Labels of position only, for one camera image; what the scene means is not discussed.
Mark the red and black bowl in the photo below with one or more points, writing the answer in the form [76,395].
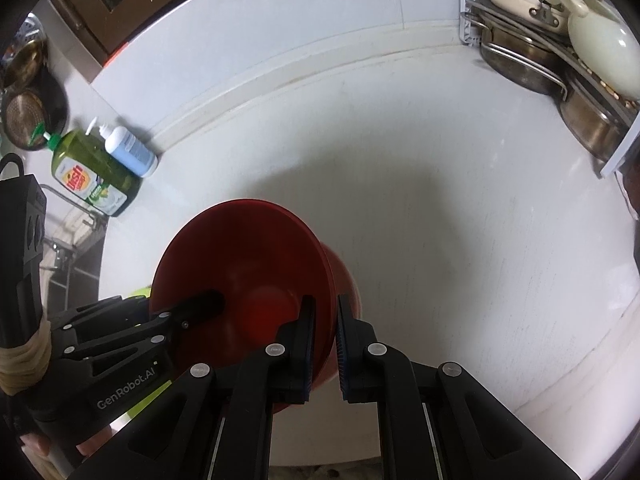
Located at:
[248,264]

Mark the steel pot lower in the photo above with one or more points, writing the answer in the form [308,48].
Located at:
[589,118]

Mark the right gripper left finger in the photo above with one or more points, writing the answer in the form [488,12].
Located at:
[215,425]

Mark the steel pan upper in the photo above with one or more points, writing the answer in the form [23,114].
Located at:
[518,57]

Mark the brown glass jar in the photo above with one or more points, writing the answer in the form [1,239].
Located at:
[631,189]

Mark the left hand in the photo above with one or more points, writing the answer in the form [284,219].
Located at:
[51,461]

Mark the green plastic plate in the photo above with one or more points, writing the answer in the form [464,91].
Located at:
[139,381]

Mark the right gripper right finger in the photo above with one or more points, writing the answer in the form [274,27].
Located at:
[435,422]

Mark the blue white pump bottle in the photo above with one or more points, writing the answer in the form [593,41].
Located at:
[126,148]

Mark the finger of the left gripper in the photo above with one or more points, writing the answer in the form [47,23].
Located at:
[186,315]
[102,319]

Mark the chrome sink faucet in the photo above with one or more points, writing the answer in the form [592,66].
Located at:
[80,230]

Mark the cream ceramic pot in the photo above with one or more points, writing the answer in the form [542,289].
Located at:
[603,41]

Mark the green dish soap bottle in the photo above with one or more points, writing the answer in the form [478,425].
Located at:
[82,166]

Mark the white pot rack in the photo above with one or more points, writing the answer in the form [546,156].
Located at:
[624,109]

